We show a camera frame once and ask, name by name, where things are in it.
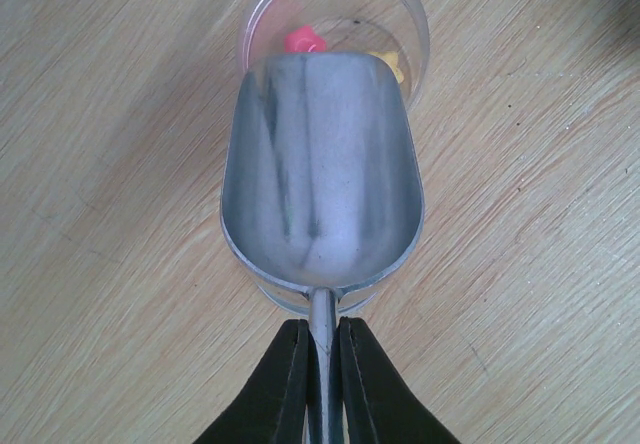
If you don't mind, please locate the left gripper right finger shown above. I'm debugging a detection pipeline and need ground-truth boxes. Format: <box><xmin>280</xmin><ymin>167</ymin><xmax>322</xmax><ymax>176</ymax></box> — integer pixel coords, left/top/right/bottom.
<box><xmin>338</xmin><ymin>317</ymin><xmax>459</xmax><ymax>444</ymax></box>

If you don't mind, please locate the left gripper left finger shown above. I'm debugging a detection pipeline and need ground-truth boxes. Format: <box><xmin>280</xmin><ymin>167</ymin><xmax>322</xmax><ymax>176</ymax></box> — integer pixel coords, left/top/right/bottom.
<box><xmin>196</xmin><ymin>319</ymin><xmax>311</xmax><ymax>444</ymax></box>

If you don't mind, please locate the metal scoop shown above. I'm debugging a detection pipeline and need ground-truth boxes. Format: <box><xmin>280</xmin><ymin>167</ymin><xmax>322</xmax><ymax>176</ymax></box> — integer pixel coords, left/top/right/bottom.
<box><xmin>220</xmin><ymin>52</ymin><xmax>425</xmax><ymax>443</ymax></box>

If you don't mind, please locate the yellow star candy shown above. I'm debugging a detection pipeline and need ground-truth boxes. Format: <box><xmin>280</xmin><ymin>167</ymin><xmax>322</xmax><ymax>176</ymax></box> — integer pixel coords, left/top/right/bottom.
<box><xmin>368</xmin><ymin>51</ymin><xmax>405</xmax><ymax>84</ymax></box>

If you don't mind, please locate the pink star candy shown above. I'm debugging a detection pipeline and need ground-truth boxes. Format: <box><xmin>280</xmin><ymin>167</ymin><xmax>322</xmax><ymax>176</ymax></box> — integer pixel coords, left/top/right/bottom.
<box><xmin>284</xmin><ymin>25</ymin><xmax>327</xmax><ymax>53</ymax></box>

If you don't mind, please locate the clear plastic jar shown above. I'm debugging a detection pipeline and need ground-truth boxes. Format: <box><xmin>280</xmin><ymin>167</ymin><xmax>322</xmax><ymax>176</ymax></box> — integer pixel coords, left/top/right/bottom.
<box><xmin>235</xmin><ymin>0</ymin><xmax>432</xmax><ymax>315</ymax></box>

